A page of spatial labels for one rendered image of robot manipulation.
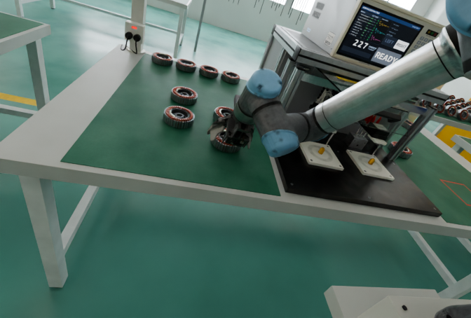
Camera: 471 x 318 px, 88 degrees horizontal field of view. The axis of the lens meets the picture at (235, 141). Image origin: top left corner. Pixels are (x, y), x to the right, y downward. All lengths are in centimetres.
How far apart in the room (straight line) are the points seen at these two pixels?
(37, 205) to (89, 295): 56
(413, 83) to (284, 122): 24
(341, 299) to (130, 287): 95
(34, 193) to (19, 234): 68
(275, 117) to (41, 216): 77
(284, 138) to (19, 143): 66
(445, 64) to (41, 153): 87
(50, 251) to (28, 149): 46
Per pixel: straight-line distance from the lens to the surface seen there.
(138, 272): 139
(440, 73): 53
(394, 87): 54
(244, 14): 725
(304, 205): 81
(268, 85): 54
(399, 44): 111
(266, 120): 53
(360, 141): 125
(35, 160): 77
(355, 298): 71
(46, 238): 108
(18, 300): 141
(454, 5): 37
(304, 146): 102
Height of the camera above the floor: 125
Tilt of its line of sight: 33 degrees down
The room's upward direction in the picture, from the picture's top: 20 degrees clockwise
